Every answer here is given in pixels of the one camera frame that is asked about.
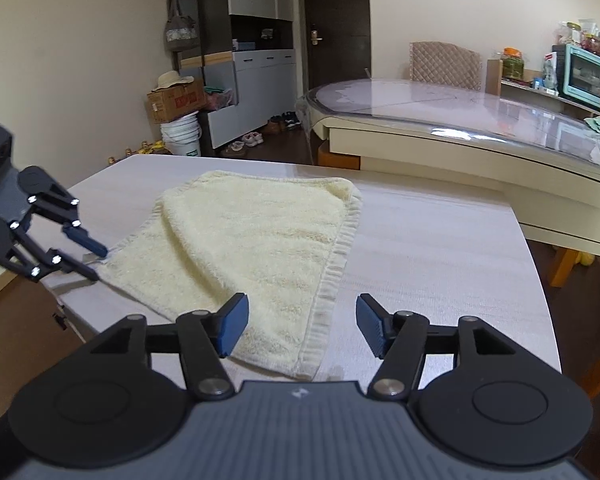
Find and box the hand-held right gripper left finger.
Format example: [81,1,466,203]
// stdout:
[87,293,250,401]

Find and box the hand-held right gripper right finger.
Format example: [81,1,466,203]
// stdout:
[356,293,518,401]

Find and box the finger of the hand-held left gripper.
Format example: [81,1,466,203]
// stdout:
[7,220,101,282]
[27,182,109,257]

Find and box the cream terry towel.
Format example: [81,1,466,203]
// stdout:
[96,170,364,381]

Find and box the row of small yellow bottles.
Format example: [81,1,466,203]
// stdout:
[107,139,169,164]

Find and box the white plastic bucket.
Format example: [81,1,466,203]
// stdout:
[160,112,203,157]

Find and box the cardboard box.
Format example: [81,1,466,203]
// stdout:
[146,78,209,124]

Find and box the straw hat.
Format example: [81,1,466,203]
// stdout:
[156,70,195,92]

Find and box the beige glass-topped dining table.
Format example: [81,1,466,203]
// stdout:
[300,77,600,288]

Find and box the dark shoe pair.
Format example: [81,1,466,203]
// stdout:
[267,111,304,134]

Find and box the grey and wood cabinet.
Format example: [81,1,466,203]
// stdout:
[166,0,298,150]

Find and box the grey hanging bag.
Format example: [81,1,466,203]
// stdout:
[164,0,200,52]

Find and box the quilted chair back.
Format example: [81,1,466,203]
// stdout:
[409,41,483,92]

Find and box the brown paper box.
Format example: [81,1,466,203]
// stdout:
[486,58,504,97]

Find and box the orange-lidded green jar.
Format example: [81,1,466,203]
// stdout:
[502,47,526,80]

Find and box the red and white carton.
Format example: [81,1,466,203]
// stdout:
[542,52,562,92]

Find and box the dark wooden door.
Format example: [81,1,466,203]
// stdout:
[302,0,371,92]

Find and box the mint green toaster oven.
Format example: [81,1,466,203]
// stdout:
[560,43,600,111]

